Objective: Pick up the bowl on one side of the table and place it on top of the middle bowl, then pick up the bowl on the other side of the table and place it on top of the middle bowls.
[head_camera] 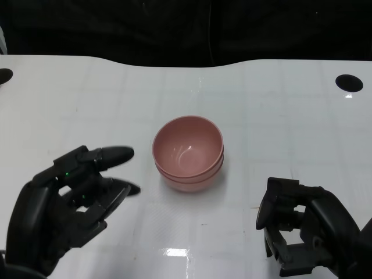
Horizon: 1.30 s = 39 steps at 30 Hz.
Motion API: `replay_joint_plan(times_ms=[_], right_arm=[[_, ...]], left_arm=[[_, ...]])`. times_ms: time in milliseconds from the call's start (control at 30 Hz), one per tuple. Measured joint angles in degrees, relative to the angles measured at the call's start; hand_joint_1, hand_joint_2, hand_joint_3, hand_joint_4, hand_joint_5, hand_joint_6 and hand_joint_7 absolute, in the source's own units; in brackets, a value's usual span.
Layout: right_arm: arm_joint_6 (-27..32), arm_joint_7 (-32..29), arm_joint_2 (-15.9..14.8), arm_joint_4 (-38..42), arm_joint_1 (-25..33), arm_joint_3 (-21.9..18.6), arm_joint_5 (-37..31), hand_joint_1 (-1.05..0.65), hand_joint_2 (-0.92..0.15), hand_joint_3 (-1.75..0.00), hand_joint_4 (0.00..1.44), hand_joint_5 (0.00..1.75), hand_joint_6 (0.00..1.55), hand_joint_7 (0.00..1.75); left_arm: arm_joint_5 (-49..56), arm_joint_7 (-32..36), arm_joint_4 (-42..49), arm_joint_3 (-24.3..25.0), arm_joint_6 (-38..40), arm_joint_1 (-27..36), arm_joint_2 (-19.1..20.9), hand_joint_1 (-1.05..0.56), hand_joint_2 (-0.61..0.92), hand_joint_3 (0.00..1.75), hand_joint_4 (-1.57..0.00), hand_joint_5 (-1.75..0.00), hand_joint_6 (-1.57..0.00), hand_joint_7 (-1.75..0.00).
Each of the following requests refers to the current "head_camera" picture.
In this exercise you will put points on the white object at edge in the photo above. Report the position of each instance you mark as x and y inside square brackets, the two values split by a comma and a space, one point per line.
[2, 40]

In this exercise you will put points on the black backdrop curtain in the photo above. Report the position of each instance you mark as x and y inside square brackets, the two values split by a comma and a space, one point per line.
[116, 26]

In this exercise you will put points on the black round table grommet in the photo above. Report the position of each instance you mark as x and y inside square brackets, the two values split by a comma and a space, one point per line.
[349, 83]
[5, 76]

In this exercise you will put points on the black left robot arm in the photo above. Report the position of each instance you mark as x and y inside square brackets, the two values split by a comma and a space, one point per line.
[14, 271]

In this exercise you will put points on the pink plastic bowl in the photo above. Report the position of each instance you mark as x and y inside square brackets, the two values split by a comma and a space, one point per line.
[189, 187]
[186, 145]
[189, 179]

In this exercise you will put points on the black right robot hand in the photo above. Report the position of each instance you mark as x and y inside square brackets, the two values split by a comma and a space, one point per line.
[328, 215]

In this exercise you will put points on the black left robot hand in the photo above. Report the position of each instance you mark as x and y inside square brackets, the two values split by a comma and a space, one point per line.
[35, 221]

